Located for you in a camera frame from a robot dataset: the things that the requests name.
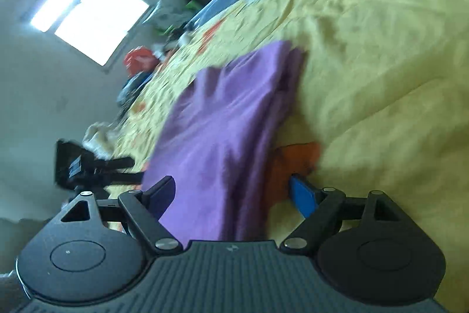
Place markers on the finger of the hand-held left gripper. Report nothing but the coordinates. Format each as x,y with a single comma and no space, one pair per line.
126,178
115,163

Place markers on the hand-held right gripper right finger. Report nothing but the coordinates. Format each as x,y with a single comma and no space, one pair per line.
303,195

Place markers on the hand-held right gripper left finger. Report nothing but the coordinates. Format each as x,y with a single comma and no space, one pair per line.
161,195

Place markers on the purple shirt with red collar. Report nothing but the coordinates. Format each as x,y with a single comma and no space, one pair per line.
227,137

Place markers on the dark blue clothes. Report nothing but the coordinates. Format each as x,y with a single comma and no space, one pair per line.
130,87

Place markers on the cream fluffy cloth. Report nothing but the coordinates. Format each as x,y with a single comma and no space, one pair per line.
99,139

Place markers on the orange plastic bag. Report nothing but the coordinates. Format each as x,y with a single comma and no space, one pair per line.
138,60

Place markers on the yellow floral bedsheet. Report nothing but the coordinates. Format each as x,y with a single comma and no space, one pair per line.
366,71

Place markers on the small white cloth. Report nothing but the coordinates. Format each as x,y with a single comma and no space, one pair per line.
184,38

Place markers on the bright window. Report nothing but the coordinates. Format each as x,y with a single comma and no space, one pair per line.
89,19

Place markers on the green bottle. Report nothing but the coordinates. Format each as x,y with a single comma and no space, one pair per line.
192,4

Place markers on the blue-grey blanket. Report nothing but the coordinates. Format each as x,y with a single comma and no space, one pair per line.
223,1

